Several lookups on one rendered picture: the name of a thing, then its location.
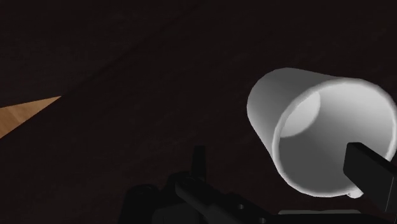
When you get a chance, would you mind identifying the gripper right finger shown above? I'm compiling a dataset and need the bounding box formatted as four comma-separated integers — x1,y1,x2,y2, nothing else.
342,142,397,215

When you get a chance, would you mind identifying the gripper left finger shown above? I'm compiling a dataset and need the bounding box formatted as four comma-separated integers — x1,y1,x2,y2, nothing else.
119,144,274,224

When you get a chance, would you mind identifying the white cup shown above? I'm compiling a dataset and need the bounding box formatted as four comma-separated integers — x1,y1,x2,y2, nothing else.
246,67,397,199

